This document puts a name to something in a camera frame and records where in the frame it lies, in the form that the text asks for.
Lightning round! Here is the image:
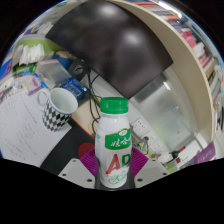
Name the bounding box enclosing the purple hanging banner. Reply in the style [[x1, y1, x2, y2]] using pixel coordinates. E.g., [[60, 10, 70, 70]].
[[193, 141, 217, 165]]

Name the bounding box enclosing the white wall socket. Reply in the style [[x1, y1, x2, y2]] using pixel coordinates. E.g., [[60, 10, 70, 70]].
[[130, 116, 149, 134], [141, 129, 158, 145], [149, 141, 165, 155]]

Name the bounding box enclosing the clear plastic box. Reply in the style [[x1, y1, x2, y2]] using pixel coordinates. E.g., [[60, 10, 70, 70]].
[[35, 59, 73, 90]]

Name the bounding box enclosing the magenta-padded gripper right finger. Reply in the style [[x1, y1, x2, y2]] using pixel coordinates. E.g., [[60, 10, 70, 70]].
[[128, 146, 171, 189]]

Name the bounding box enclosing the blue round tin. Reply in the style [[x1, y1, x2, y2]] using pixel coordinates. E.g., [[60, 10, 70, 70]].
[[53, 50, 78, 70]]

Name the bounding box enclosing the black computer monitor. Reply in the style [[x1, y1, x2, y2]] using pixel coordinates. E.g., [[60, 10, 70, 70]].
[[45, 0, 174, 100]]

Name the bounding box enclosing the blue circuit board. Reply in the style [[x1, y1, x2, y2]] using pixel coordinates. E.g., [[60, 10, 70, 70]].
[[60, 77, 90, 101]]

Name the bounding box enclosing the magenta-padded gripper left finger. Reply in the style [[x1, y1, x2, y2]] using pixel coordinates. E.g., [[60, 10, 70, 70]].
[[57, 147, 100, 190]]

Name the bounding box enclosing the black desk mat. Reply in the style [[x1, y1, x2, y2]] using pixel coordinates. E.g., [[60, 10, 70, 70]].
[[39, 117, 98, 176]]

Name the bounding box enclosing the black white diamond pattern mug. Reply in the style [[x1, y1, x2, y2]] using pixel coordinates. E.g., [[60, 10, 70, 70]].
[[36, 87, 80, 133]]

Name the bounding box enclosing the white drink bottle green cap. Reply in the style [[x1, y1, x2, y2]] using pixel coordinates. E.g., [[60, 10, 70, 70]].
[[94, 96, 133, 190]]

